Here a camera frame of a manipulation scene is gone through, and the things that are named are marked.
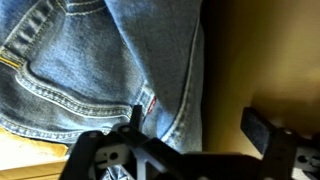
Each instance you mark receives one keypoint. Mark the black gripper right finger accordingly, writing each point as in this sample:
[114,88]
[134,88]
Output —
[258,126]

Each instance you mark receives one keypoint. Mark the blue denim jeans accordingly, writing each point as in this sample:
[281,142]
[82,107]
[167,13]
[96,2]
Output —
[100,60]

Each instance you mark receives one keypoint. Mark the tan leather couch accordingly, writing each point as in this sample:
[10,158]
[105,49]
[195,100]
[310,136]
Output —
[266,50]

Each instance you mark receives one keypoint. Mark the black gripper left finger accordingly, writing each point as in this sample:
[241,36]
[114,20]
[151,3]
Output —
[136,118]

